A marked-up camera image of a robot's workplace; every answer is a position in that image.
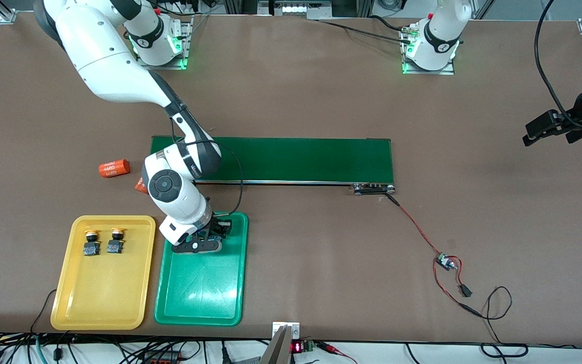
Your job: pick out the orange 4680 cylinder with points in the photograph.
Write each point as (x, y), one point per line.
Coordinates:
(140, 188)
(114, 168)

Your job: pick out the yellow push button switch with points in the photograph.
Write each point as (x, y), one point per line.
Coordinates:
(115, 242)
(91, 243)

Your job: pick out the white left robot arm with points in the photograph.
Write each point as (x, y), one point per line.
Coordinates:
(442, 45)

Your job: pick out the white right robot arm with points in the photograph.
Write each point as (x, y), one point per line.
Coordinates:
(104, 55)

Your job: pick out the green plastic tray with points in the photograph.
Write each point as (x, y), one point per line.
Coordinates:
(205, 283)

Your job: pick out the yellow plastic tray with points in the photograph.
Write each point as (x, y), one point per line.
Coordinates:
(101, 293)

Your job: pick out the green belt conveyor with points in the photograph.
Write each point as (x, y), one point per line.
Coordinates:
(311, 159)

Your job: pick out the red black power strip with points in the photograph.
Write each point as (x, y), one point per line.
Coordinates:
(162, 358)

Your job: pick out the grey metal wedge bar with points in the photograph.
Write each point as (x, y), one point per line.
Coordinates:
(277, 351)

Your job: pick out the red digit display module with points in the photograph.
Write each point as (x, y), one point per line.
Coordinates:
(297, 347)

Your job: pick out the red clip lead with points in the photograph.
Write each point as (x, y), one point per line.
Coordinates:
(334, 349)

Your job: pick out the small motor controller board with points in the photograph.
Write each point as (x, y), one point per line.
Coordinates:
(442, 261)

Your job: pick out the red lead with black plug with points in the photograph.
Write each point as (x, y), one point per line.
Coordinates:
(466, 290)

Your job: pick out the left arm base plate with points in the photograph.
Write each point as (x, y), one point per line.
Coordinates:
(447, 68)

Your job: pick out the small metal bracket plate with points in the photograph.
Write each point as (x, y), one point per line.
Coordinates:
(293, 328)

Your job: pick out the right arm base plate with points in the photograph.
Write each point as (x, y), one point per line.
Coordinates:
(187, 40)

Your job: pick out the aluminium frame rack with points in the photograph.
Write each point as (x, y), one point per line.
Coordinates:
(293, 9)

